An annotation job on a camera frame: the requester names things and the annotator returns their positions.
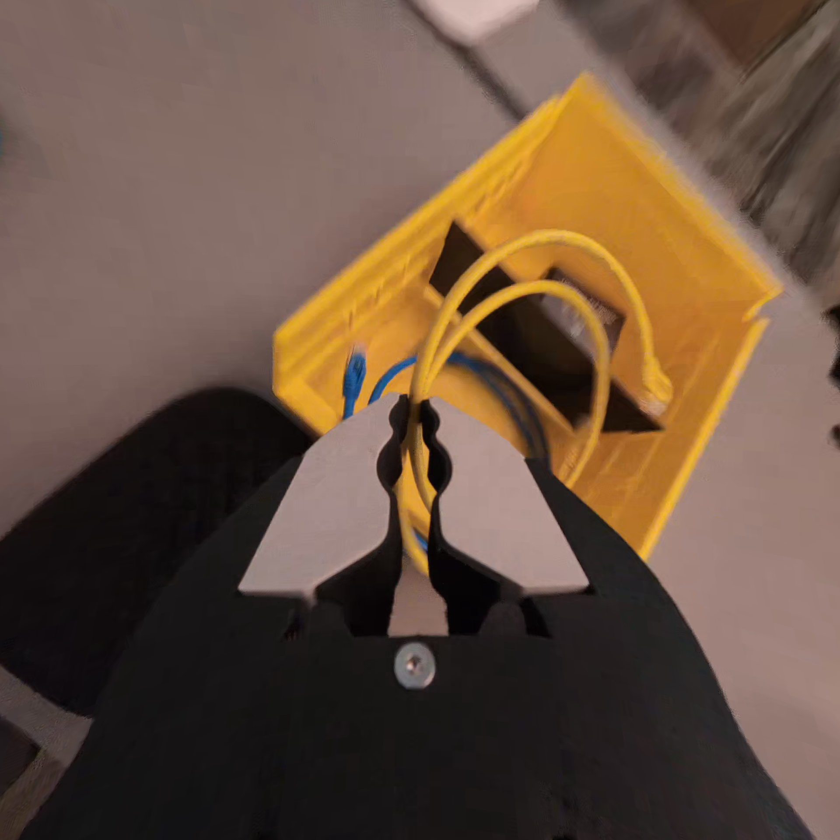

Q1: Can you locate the yellow ethernet cable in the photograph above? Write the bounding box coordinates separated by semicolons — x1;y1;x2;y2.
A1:
400;230;673;578

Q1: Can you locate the black bin divider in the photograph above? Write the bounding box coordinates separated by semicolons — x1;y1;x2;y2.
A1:
428;222;664;434

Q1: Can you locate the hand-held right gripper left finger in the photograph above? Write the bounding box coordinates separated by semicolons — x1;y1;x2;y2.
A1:
236;392;404;637

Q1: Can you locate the yellow plastic bin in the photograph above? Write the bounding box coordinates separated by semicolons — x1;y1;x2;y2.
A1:
272;72;785;562

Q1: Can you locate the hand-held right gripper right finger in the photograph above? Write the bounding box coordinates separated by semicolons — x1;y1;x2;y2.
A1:
420;395;592;636

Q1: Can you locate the black round mat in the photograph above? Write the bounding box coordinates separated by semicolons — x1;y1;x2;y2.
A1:
0;387;316;716

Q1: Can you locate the white object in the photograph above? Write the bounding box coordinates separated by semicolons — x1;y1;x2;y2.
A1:
413;0;542;43

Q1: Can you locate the black ethernet splitter box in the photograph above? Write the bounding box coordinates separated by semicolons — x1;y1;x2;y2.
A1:
541;268;627;355

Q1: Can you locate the blue ethernet cable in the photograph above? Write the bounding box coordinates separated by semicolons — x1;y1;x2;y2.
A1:
341;344;549;552

